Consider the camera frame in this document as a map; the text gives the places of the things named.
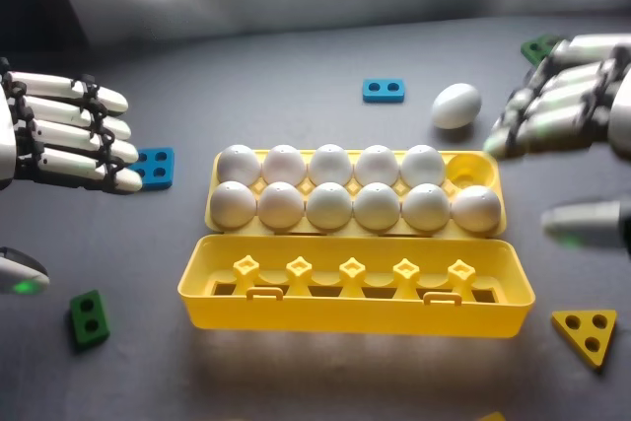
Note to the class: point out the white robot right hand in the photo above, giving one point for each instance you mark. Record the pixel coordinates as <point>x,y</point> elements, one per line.
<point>567,110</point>

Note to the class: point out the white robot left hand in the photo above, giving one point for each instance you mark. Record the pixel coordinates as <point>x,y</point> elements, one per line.
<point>54,110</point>

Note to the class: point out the white toy egg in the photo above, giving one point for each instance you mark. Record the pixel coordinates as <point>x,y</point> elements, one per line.
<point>238,162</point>
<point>281,205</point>
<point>426,206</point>
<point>375,163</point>
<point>329,163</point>
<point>233,204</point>
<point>376,205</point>
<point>422,164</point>
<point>456,105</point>
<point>282,163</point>
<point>329,205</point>
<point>475,208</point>

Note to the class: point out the yellow egg carton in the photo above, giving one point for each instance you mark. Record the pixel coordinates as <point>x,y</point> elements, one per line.
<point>345,317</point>

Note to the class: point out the green toy block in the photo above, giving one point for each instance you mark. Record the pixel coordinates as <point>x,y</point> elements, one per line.
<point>544,41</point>

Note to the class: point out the blue four-hole block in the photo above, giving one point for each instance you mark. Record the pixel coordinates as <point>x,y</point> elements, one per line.
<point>151,165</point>

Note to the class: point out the blue two-hole block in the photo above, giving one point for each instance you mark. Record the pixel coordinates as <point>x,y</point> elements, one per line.
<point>383,91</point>

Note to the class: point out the green two-hole block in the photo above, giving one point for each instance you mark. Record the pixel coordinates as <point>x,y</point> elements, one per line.
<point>79,315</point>

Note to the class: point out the yellow three-hole triangle block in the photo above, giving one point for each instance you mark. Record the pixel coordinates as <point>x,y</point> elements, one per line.
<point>585,330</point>

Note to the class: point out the grey table cloth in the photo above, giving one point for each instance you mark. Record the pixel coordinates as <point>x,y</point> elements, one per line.
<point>296,110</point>

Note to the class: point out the yellow two-hole block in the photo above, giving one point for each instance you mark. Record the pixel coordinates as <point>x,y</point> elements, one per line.
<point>494,417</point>

